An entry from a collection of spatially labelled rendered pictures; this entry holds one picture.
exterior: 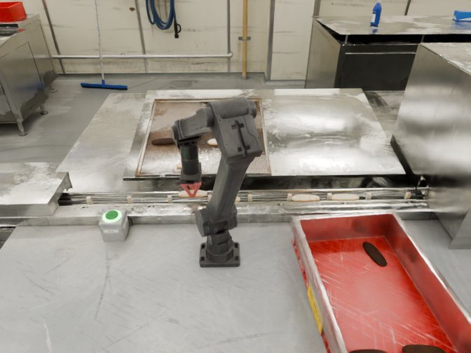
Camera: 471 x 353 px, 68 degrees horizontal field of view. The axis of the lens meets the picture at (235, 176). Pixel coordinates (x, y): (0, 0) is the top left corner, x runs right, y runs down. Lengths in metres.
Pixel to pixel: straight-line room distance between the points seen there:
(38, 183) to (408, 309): 1.20
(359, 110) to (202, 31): 3.35
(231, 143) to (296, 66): 4.02
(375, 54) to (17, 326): 2.65
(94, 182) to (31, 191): 0.24
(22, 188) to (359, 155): 1.22
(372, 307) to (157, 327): 0.55
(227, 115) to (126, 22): 4.27
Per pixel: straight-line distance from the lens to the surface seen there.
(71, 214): 1.27
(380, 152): 1.50
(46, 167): 1.66
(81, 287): 1.10
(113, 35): 4.99
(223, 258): 1.03
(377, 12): 3.30
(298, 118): 1.59
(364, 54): 2.89
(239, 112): 0.70
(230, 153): 0.66
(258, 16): 4.75
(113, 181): 1.45
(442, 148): 1.28
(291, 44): 4.57
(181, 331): 0.95
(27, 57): 4.10
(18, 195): 1.34
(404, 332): 1.02
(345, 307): 1.01
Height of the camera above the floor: 1.63
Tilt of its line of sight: 35 degrees down
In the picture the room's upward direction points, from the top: straight up
